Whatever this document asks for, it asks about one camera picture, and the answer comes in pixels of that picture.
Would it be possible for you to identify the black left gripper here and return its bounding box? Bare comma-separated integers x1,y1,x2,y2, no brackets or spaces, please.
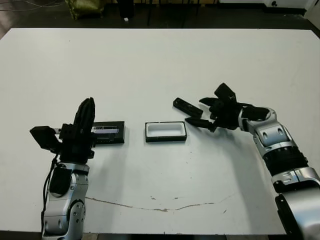
53,97,97,166

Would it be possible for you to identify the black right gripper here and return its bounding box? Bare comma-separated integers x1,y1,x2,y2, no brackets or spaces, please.
184,97,242,133

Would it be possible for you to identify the black bar-shaped camera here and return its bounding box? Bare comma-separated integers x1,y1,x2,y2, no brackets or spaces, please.
172,97,204,118

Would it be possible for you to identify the black glossy box lid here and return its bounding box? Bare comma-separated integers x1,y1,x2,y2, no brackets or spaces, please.
91,121,126,146

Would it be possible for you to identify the black box base white lining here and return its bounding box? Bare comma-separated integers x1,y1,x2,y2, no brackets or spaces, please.
144,121,188,143

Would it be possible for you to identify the yellow-green plastic bag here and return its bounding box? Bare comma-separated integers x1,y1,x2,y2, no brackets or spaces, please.
64,0,105,20

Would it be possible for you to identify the white cabinet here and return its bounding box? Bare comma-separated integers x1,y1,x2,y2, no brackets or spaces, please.
263,0,320,13

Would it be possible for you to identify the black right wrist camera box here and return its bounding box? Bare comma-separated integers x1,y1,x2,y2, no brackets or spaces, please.
214,83,238,102

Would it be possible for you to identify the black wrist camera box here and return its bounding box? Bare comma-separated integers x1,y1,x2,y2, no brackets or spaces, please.
29,125,63,154
214,83,238,102

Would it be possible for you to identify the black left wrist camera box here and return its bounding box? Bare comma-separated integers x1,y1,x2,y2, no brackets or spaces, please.
29,125,63,154

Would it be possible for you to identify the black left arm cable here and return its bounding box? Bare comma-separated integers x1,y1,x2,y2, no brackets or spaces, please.
41,153,61,216

